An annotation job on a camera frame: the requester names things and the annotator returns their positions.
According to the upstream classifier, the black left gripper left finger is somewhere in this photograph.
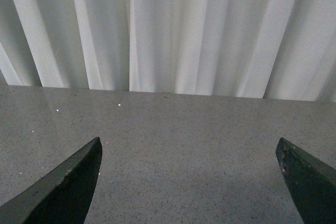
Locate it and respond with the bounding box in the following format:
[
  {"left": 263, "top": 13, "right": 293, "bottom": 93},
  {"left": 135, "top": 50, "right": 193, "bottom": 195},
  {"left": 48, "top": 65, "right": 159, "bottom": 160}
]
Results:
[{"left": 1, "top": 137, "right": 102, "bottom": 223}]

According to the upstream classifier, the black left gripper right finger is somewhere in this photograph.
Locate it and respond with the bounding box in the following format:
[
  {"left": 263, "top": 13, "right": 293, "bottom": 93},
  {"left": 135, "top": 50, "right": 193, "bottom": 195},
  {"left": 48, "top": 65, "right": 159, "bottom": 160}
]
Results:
[{"left": 276, "top": 138, "right": 335, "bottom": 223}]

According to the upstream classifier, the white curtain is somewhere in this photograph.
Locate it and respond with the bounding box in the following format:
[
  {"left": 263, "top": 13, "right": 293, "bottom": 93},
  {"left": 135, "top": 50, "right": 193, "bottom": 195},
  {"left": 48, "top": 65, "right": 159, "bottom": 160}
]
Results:
[{"left": 1, "top": 0, "right": 335, "bottom": 101}]

